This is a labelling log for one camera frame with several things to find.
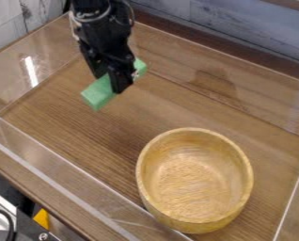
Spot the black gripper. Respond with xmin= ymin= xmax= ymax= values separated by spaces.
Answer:
xmin=71 ymin=12 xmax=136 ymax=94

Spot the green rectangular block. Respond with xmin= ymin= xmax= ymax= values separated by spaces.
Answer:
xmin=80 ymin=58 xmax=147 ymax=111

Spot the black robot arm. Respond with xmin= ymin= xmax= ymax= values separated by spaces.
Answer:
xmin=69 ymin=0 xmax=136 ymax=93

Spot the brown wooden bowl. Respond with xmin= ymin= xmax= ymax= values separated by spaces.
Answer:
xmin=136 ymin=127 xmax=253 ymax=234

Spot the yellow black device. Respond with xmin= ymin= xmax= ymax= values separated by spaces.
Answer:
xmin=13 ymin=208 xmax=65 ymax=241

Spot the clear acrylic front wall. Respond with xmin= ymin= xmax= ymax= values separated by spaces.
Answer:
xmin=0 ymin=118 xmax=193 ymax=241

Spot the black cable lower left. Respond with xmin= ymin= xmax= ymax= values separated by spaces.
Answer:
xmin=0 ymin=208 xmax=16 ymax=241

